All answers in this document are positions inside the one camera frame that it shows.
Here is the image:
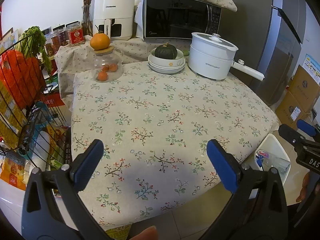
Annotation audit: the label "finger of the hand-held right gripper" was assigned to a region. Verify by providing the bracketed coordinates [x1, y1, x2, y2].
[296, 119, 320, 137]
[278, 124, 320, 147]

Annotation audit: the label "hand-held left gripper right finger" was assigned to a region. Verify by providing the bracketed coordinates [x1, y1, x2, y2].
[200, 139, 289, 240]

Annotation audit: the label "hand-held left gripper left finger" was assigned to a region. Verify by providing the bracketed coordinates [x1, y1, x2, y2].
[21, 139, 105, 240]

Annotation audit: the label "white plastic waste bin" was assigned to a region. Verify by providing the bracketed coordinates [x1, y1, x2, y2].
[254, 133, 291, 188]

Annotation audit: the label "clear plastic bottle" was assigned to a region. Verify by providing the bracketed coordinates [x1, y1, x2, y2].
[261, 155, 290, 174]

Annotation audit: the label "person's right hand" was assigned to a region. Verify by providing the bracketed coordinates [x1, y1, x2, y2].
[299, 171, 312, 202]

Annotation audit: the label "person's left hand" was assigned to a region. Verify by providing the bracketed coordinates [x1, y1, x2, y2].
[129, 226, 159, 240]

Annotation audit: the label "cardboard box with white label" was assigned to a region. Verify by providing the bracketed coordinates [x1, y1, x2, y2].
[275, 90, 315, 130]

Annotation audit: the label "orange striped packet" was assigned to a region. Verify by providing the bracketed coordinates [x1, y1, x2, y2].
[46, 126, 68, 165]

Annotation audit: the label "red flat box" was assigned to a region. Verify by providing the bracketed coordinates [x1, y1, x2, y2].
[40, 92, 65, 108]

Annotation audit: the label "floral tablecloth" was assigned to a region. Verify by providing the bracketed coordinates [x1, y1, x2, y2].
[71, 61, 279, 227]

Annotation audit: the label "orange snack bag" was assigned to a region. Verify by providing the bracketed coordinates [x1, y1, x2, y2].
[0, 152, 32, 190]

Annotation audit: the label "grey refrigerator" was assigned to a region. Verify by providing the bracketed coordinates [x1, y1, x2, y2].
[216, 0, 307, 107]

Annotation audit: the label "yellow carton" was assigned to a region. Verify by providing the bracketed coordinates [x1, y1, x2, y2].
[0, 80, 28, 143]

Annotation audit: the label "white electric pot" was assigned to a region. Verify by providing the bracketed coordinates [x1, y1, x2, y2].
[187, 32, 265, 82]

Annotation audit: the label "glass jar with wooden lid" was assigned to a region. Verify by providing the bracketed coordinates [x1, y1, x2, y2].
[94, 46, 125, 83]

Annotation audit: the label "red orange bag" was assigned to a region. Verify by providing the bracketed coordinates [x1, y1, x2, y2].
[0, 49, 47, 108]

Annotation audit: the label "small-print floral cloth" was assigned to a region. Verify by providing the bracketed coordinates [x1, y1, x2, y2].
[54, 35, 194, 85]

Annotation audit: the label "large orange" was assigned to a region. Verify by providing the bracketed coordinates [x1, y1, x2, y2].
[90, 31, 111, 50]

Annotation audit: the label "dark green pumpkin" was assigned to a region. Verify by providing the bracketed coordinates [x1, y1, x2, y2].
[154, 42, 178, 59]

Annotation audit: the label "clear jar with dark lid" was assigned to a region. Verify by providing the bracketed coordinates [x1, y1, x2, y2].
[42, 29, 54, 55]
[52, 26, 68, 47]

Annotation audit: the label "red label jar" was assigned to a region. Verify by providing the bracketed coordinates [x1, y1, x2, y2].
[65, 21, 84, 47]

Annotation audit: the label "leafy green vegetables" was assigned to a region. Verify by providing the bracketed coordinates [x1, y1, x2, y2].
[19, 26, 53, 74]

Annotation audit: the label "glass vase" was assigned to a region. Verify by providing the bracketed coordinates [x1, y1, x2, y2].
[81, 5, 94, 37]

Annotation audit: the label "white air fryer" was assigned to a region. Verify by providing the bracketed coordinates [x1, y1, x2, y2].
[93, 0, 135, 41]

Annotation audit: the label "black microwave oven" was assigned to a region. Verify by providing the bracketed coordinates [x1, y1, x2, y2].
[141, 0, 223, 40]

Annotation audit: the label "black wire basket rack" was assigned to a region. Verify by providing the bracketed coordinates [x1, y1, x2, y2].
[0, 36, 73, 178]

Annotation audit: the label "wall notice poster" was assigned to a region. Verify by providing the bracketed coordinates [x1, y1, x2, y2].
[302, 54, 320, 85]

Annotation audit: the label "colourful wall poster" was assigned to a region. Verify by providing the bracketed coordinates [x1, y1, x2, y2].
[0, 29, 19, 50]

